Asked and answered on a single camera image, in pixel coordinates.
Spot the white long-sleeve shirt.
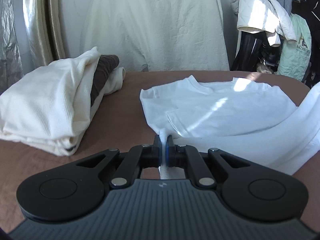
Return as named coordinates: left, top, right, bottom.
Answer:
left=140, top=76, right=319, bottom=175

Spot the cream folded garment bottom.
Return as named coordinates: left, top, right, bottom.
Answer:
left=1, top=67, right=125, bottom=156

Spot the cream folded garment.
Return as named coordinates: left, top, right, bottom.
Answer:
left=1, top=47, right=101, bottom=141
left=1, top=67, right=125, bottom=156

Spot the dark brown folded garment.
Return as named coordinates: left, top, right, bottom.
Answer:
left=90, top=55, right=119, bottom=107

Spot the cream folded garment top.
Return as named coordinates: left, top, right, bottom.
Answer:
left=1, top=47, right=101, bottom=141

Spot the black hanging garment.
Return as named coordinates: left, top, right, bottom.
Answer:
left=230, top=31, right=282, bottom=74

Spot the cream covered mattress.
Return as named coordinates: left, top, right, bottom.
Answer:
left=80, top=0, right=229, bottom=72

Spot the mint green printed bag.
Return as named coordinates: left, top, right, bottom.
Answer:
left=277, top=14, right=312, bottom=81

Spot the silver foil sheet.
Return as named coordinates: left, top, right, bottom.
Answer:
left=0, top=0, right=23, bottom=93

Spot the white puffer jacket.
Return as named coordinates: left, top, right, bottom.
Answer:
left=231, top=0, right=297, bottom=47

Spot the beige curtain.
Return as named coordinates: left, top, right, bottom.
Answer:
left=23, top=0, right=66, bottom=68

